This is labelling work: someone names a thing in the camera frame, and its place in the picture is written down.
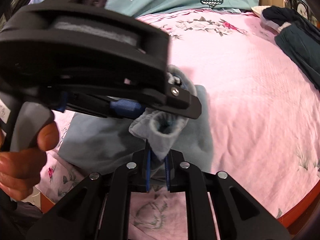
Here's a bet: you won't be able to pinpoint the dark teal folded clothes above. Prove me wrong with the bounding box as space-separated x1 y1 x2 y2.
274 24 319 90

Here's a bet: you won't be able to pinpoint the pink bedspread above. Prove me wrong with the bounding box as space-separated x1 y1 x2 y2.
32 7 320 240

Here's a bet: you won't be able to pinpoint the grey pants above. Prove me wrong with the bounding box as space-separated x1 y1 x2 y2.
58 65 214 186

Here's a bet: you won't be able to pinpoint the left hand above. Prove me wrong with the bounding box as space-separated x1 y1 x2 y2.
1 122 59 201

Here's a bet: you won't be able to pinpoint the navy white garment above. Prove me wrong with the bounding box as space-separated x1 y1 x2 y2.
251 5 317 33

